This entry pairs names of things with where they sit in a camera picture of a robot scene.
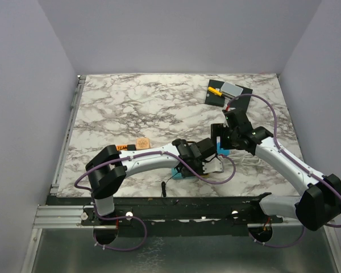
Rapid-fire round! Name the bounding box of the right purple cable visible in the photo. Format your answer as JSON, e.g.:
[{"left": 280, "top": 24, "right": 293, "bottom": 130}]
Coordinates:
[{"left": 224, "top": 93, "right": 341, "bottom": 248}]

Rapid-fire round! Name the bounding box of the orange power strip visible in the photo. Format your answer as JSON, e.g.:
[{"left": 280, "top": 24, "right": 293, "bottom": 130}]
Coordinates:
[{"left": 116, "top": 145, "right": 128, "bottom": 151}]

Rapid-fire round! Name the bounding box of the black plug adapter with cable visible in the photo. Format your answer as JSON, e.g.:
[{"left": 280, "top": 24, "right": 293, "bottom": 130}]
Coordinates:
[{"left": 160, "top": 169, "right": 182, "bottom": 197}]

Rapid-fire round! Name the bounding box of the beige cube socket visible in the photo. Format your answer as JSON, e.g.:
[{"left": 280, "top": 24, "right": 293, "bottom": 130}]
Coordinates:
[{"left": 135, "top": 138, "right": 151, "bottom": 150}]

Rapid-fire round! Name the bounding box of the blue charger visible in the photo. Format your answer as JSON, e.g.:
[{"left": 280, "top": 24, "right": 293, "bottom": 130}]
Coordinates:
[{"left": 216, "top": 136, "right": 230, "bottom": 156}]

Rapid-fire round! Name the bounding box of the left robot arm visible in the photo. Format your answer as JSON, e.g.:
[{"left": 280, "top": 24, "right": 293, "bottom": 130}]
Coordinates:
[{"left": 85, "top": 138, "right": 223, "bottom": 225}]

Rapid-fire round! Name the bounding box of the yellow handled screwdriver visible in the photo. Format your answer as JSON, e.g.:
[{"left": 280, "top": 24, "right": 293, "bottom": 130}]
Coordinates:
[{"left": 207, "top": 86, "right": 223, "bottom": 97}]

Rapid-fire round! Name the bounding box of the aluminium frame rail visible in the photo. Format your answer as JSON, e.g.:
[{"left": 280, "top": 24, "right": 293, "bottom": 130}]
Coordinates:
[{"left": 32, "top": 205, "right": 116, "bottom": 229}]

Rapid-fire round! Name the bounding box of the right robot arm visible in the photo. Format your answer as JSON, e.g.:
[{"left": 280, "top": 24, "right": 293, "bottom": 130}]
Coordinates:
[{"left": 211, "top": 109, "right": 341, "bottom": 231}]

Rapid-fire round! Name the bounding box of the black power adapter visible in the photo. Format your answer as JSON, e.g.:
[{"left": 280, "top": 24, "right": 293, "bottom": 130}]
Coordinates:
[{"left": 127, "top": 144, "right": 136, "bottom": 151}]

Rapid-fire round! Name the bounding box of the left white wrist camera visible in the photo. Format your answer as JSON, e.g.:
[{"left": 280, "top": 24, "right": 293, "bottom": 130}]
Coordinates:
[{"left": 202, "top": 158, "right": 224, "bottom": 173}]

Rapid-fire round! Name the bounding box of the grey rectangular box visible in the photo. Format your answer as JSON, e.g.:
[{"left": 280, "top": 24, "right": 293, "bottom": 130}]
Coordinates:
[{"left": 220, "top": 82, "right": 243, "bottom": 98}]

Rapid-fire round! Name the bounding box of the teal power strip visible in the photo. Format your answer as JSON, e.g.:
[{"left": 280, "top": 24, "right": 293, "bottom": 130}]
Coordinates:
[{"left": 171, "top": 168, "right": 196, "bottom": 180}]

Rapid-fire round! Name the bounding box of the white teal-strip cable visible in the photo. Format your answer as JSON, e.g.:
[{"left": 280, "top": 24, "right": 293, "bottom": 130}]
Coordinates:
[{"left": 230, "top": 150, "right": 262, "bottom": 167}]

